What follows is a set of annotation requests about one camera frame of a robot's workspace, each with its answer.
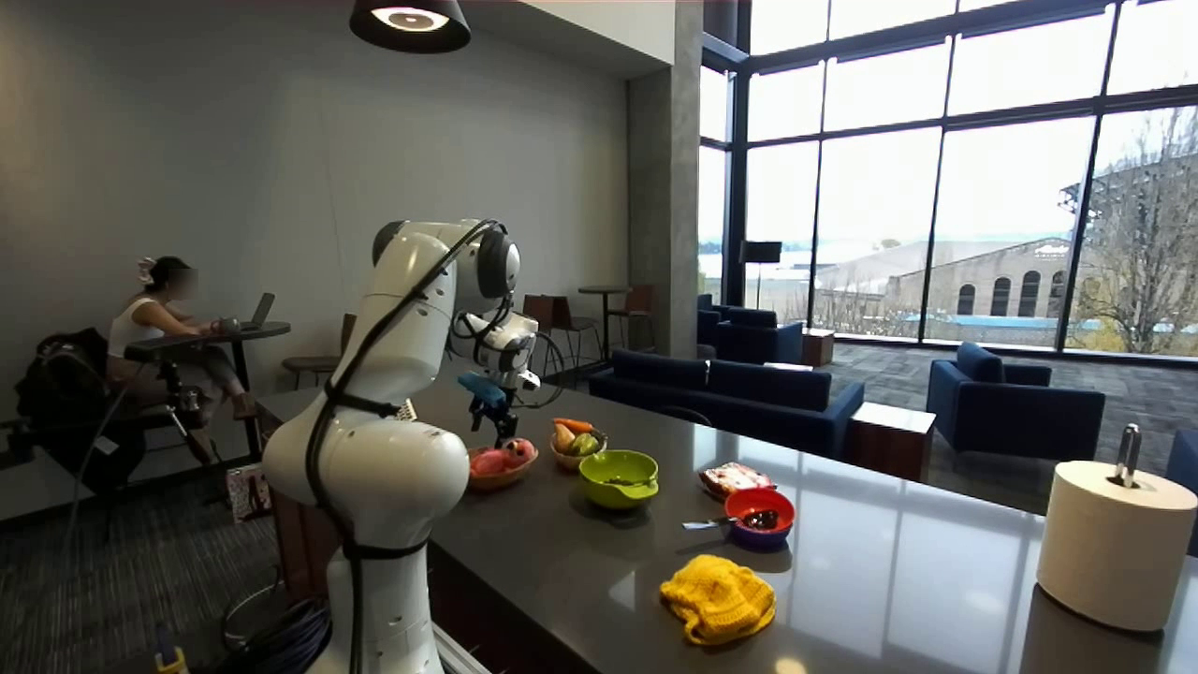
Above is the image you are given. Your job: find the black window frame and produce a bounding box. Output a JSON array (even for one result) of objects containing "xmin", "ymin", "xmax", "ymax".
[{"xmin": 695, "ymin": 0, "xmax": 1198, "ymax": 368}]

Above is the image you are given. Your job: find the seated person in white top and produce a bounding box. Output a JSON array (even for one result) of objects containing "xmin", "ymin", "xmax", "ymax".
[{"xmin": 105, "ymin": 254, "xmax": 260, "ymax": 423}]

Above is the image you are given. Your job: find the white paper towel roll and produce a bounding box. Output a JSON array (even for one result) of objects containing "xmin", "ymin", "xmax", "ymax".
[{"xmin": 1032, "ymin": 457, "xmax": 1198, "ymax": 638}]

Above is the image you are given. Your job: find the wooden bar chair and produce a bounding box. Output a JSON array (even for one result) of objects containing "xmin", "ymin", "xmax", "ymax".
[
  {"xmin": 522, "ymin": 292, "xmax": 591, "ymax": 372},
  {"xmin": 623, "ymin": 279, "xmax": 662, "ymax": 351}
]

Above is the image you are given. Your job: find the small wooden side table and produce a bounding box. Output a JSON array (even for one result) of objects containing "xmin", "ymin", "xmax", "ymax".
[{"xmin": 799, "ymin": 327, "xmax": 838, "ymax": 372}]

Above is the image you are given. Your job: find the wooden side table white top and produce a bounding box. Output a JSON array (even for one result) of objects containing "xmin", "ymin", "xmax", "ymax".
[{"xmin": 846, "ymin": 397, "xmax": 940, "ymax": 482}]

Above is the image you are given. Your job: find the black backpack on chair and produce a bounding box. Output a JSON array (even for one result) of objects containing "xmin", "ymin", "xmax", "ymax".
[{"xmin": 13, "ymin": 327, "xmax": 149, "ymax": 497}]

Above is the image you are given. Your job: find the yellow cloth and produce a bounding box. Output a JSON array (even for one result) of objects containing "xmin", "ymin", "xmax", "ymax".
[{"xmin": 656, "ymin": 550, "xmax": 778, "ymax": 653}]

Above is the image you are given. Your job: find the red bowl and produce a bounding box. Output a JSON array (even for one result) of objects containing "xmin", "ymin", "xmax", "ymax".
[{"xmin": 719, "ymin": 482, "xmax": 799, "ymax": 550}]

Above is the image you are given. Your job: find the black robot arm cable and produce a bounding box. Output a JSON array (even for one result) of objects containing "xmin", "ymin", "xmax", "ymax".
[{"xmin": 301, "ymin": 217, "xmax": 568, "ymax": 674}]

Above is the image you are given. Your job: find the round dark bistro table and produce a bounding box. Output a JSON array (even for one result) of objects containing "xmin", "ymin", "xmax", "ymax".
[{"xmin": 573, "ymin": 279, "xmax": 632, "ymax": 368}]

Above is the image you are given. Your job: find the black pendant lamp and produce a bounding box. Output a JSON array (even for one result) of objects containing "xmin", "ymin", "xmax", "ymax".
[{"xmin": 349, "ymin": 0, "xmax": 476, "ymax": 57}]

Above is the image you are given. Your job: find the long dark blue sofa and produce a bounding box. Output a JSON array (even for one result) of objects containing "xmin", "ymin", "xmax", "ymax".
[{"xmin": 586, "ymin": 349, "xmax": 869, "ymax": 460}]

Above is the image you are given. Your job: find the round dark cafe table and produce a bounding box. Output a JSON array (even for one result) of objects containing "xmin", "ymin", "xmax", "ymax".
[{"xmin": 125, "ymin": 317, "xmax": 297, "ymax": 464}]

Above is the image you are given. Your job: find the grey laptop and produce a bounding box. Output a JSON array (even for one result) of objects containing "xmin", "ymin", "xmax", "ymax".
[{"xmin": 240, "ymin": 288, "xmax": 281, "ymax": 334}]

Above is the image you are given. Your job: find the red snack packet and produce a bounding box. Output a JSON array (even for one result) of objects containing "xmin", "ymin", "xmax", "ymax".
[{"xmin": 695, "ymin": 460, "xmax": 778, "ymax": 500}]

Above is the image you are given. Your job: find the metal paper towel holder rod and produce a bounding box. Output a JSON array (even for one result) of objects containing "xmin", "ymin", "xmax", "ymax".
[{"xmin": 1111, "ymin": 419, "xmax": 1145, "ymax": 489}]

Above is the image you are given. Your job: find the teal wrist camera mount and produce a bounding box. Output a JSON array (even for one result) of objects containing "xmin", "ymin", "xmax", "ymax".
[{"xmin": 457, "ymin": 372, "xmax": 508, "ymax": 419}]

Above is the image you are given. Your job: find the tan wooden bowl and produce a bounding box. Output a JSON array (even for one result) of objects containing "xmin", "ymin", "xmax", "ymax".
[{"xmin": 468, "ymin": 439, "xmax": 543, "ymax": 493}]

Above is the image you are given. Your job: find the white printed bag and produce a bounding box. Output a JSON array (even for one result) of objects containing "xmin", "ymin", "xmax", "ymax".
[{"xmin": 225, "ymin": 460, "xmax": 277, "ymax": 524}]

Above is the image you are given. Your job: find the dark blue armchair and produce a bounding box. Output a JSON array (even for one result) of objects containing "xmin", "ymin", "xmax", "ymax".
[
  {"xmin": 1163, "ymin": 428, "xmax": 1198, "ymax": 493},
  {"xmin": 924, "ymin": 339, "xmax": 1107, "ymax": 464},
  {"xmin": 693, "ymin": 296, "xmax": 810, "ymax": 368}
]

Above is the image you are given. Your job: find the green plastic bowl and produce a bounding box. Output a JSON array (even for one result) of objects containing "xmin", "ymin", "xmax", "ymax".
[{"xmin": 573, "ymin": 444, "xmax": 662, "ymax": 513}]

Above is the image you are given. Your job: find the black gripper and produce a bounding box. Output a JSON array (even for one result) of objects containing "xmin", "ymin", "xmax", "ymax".
[{"xmin": 487, "ymin": 372, "xmax": 533, "ymax": 448}]

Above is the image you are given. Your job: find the low wooden stool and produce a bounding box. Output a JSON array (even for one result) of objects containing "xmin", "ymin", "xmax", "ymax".
[{"xmin": 277, "ymin": 351, "xmax": 344, "ymax": 388}]

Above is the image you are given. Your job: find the woven basket with vegetables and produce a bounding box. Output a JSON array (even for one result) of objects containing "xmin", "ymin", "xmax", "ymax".
[{"xmin": 546, "ymin": 417, "xmax": 609, "ymax": 474}]

